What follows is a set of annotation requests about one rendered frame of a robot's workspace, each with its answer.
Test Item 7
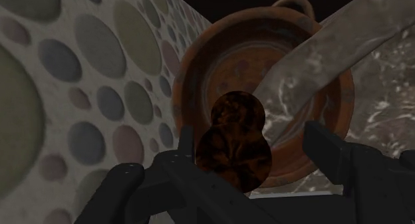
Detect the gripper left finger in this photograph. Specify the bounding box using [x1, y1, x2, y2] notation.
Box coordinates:
[74, 125, 234, 224]

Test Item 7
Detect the orange terracotta bowl with handle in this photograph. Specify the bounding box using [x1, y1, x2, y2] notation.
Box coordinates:
[172, 0, 355, 189]

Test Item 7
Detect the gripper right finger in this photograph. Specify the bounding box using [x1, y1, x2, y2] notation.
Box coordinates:
[303, 120, 415, 224]

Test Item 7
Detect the robot stand with coloured dots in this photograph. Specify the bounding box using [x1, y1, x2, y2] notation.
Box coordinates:
[0, 0, 209, 224]

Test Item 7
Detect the dark brown gourd-shaped object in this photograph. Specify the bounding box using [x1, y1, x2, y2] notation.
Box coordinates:
[195, 90, 273, 193]

